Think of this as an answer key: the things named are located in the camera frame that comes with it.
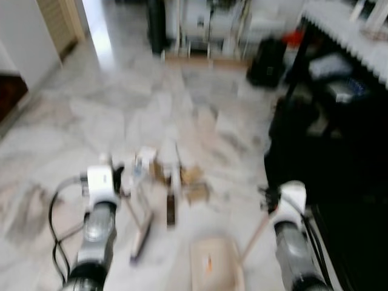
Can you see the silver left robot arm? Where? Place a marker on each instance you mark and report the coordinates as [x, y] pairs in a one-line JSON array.
[[97, 236]]

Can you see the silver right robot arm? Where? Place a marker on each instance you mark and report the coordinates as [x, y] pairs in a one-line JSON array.
[[294, 254]]

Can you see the large black fabric case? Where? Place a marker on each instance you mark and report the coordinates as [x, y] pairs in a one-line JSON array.
[[327, 182]]

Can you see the small black bag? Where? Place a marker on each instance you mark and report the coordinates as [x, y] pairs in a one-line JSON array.
[[267, 63]]

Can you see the small red item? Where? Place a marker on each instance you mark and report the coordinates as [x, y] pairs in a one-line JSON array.
[[293, 39]]

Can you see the light wooden door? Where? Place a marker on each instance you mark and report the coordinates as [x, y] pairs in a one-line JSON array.
[[59, 24]]

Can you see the table with white cloth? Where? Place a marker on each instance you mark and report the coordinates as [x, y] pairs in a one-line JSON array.
[[357, 42]]

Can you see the white metal rack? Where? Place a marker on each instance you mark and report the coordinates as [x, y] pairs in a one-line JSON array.
[[212, 27]]

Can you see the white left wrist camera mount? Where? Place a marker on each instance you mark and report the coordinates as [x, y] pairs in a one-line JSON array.
[[100, 182]]

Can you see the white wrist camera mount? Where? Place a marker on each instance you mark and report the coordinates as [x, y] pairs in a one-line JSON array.
[[100, 182], [292, 197]]

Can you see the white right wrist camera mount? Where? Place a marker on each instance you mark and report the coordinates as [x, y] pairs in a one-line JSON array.
[[292, 197]]

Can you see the tall black post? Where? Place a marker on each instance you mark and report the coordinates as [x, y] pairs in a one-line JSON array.
[[156, 27]]

